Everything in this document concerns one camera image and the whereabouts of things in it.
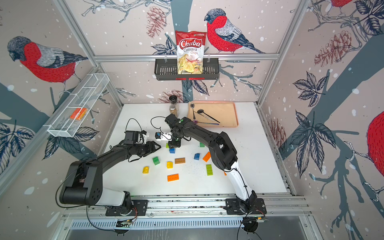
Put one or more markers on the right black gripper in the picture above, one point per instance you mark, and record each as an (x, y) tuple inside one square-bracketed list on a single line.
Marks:
[(173, 145)]

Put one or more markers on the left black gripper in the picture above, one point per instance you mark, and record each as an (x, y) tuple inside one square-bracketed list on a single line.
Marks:
[(151, 148)]

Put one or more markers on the brown brick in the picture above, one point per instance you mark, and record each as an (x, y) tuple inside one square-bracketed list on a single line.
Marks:
[(180, 161)]

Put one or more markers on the orange brick front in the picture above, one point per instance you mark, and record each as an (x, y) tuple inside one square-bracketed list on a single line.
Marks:
[(173, 177)]

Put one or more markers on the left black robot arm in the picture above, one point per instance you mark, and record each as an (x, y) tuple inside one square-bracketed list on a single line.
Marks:
[(83, 184)]

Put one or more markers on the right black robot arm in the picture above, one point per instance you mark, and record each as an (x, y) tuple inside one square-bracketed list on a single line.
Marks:
[(224, 157)]

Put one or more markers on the purple spoon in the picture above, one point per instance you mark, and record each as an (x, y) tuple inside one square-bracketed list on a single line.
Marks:
[(198, 122)]

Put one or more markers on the glass spice shaker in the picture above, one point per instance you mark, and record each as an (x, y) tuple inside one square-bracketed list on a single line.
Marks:
[(174, 105)]

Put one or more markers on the small grey spoon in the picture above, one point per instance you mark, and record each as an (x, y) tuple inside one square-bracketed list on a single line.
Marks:
[(192, 107)]

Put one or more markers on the black spoon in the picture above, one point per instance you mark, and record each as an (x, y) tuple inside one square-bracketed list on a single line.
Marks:
[(201, 112)]

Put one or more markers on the yellow brick left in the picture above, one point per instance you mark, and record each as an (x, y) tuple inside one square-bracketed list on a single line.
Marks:
[(146, 170)]

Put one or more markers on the beige tray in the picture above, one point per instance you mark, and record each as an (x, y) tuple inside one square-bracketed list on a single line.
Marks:
[(224, 112)]

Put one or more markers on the orange brick centre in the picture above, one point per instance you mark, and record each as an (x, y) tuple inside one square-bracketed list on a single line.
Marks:
[(207, 157)]

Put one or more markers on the lime green flat brick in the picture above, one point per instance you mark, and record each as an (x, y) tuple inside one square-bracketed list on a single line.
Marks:
[(209, 170)]

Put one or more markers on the Chuba cassava chips bag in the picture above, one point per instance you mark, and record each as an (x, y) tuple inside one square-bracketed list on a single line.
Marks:
[(190, 52)]

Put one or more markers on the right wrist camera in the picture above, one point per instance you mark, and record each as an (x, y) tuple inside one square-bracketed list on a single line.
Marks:
[(159, 136)]

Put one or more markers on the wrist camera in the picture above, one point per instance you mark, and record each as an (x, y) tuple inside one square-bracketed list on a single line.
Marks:
[(135, 137), (159, 136)]

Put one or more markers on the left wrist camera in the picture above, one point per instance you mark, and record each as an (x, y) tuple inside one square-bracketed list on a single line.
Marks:
[(135, 137)]

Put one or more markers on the black wall basket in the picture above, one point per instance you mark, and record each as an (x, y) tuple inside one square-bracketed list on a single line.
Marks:
[(166, 70)]

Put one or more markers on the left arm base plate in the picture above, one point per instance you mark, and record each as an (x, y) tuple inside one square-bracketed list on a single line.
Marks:
[(135, 208)]

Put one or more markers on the orange block in wire basket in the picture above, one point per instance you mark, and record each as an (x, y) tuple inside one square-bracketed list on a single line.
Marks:
[(79, 114)]

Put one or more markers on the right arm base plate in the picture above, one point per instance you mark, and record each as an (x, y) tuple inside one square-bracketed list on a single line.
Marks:
[(239, 207)]

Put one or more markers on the white wire wall basket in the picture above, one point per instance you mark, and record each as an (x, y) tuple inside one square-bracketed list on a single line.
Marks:
[(91, 89)]

